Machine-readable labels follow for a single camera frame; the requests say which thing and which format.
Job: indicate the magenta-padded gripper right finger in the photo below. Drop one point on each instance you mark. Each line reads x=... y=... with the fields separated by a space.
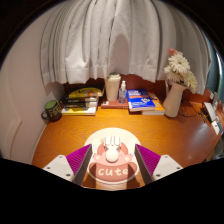
x=166 y=166

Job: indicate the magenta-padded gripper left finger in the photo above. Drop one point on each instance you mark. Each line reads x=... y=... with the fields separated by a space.
x=58 y=166

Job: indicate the white computer mouse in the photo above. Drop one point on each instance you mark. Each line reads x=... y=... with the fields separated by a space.
x=112 y=155

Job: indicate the white cartoon print mouse pad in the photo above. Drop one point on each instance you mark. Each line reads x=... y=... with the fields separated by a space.
x=113 y=171

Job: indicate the dark mug with green inside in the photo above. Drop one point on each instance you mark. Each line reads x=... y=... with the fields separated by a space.
x=53 y=111

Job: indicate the orange book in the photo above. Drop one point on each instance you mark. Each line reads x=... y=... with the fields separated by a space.
x=159 y=106

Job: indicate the white vase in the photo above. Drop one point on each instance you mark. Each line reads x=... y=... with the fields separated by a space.
x=173 y=101

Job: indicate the thin dark book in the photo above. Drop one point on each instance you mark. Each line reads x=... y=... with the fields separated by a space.
x=80 y=100
x=80 y=104

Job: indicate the white flat device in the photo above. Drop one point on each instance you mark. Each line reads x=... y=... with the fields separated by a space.
x=210 y=111

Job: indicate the blue book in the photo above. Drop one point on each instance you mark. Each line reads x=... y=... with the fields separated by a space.
x=140 y=99

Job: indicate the yellow and black book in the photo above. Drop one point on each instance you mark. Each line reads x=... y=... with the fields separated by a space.
x=85 y=93

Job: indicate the reddish brown book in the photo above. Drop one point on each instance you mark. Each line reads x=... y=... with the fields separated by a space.
x=111 y=105

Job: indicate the clear spray bottle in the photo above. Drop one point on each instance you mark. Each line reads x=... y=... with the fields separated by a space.
x=122 y=95

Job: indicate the cream tumbler with lid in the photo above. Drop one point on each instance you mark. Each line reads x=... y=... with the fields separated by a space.
x=112 y=88

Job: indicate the white flower bunch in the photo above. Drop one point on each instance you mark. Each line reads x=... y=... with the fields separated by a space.
x=180 y=68

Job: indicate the glass window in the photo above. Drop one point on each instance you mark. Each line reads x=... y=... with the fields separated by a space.
x=215 y=75

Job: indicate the white pleated curtain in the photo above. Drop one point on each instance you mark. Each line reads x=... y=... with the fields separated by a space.
x=120 y=36

